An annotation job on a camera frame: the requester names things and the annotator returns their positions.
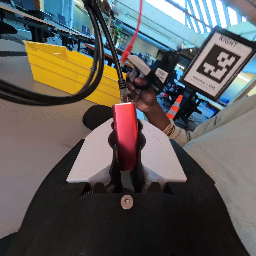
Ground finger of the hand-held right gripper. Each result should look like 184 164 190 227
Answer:
127 55 151 76

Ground person's right forearm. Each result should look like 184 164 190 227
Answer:
143 94 256 256

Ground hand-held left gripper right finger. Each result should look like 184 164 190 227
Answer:
136 119 187 187

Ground gold bracelets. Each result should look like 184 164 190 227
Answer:
162 120 176 138

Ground orange traffic cone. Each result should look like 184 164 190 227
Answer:
166 94 183 120

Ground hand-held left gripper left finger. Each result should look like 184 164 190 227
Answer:
66 118 121 187

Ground black network cable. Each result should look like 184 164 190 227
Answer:
0 0 133 106

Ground yellow plastic bin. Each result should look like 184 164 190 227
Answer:
22 40 127 107

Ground black mesh chair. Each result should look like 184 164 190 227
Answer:
83 105 114 130

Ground red power bank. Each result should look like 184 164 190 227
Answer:
112 102 139 171

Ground black office chair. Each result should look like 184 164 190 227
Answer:
0 20 18 39

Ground wooden top office desk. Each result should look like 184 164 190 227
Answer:
0 4 57 43
84 43 130 67
53 20 94 51

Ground red network cable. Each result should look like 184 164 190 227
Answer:
120 0 143 66

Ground person's right hand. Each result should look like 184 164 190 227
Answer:
126 77 161 113

